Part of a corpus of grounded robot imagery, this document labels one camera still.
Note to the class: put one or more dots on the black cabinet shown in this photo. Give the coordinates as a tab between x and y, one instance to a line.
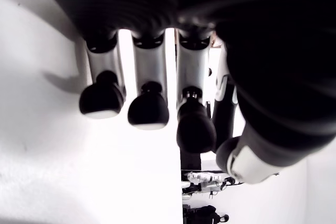
191	161

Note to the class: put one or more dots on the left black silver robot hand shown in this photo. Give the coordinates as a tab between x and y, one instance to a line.
262	51

